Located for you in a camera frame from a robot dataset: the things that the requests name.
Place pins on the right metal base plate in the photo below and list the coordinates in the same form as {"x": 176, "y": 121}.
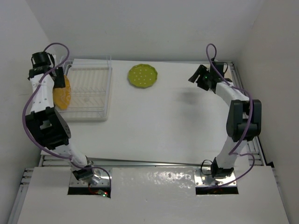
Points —
{"x": 202, "y": 180}

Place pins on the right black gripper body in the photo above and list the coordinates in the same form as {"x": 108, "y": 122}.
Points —
{"x": 208, "y": 76}

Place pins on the aluminium frame rail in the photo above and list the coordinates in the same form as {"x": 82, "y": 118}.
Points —
{"x": 254, "y": 146}

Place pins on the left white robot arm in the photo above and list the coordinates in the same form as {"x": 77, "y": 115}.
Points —
{"x": 52, "y": 91}

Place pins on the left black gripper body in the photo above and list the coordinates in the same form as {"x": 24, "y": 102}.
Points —
{"x": 58, "y": 80}

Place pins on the green polka dot plate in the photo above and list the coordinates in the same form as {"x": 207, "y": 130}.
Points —
{"x": 142, "y": 76}

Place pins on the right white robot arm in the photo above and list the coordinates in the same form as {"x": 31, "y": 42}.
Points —
{"x": 244, "y": 117}

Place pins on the orange plate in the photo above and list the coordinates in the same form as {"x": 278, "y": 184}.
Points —
{"x": 62, "y": 96}

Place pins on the small green circuit board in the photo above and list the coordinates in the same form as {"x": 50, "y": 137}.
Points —
{"x": 102, "y": 193}

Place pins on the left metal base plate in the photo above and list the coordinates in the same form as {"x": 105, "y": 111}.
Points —
{"x": 98, "y": 179}

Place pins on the clear plastic dish rack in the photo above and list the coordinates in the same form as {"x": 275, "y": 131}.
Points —
{"x": 90, "y": 81}

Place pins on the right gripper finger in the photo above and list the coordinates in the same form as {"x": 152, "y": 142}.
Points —
{"x": 202, "y": 82}
{"x": 201, "y": 70}

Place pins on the metal base plate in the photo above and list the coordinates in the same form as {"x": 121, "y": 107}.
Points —
{"x": 98, "y": 179}
{"x": 202, "y": 180}

